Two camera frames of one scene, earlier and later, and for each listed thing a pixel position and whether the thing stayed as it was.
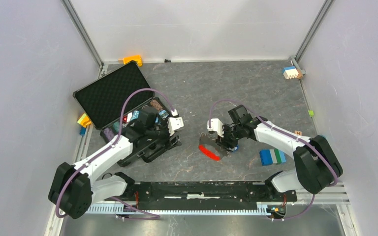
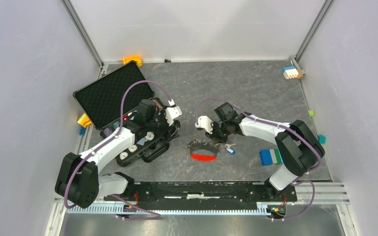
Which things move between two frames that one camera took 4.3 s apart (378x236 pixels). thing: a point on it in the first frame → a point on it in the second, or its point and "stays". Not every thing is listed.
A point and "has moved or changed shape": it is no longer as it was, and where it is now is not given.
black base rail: [205, 192] stays
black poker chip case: [123, 103] stays
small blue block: [82, 130] stays
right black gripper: [224, 141] → [215, 137]
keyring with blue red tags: [207, 145] has moved or changed shape
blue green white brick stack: [269, 157] stays
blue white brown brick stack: [291, 72] stays
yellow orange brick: [84, 120] stays
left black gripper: [167, 144] → [168, 136]
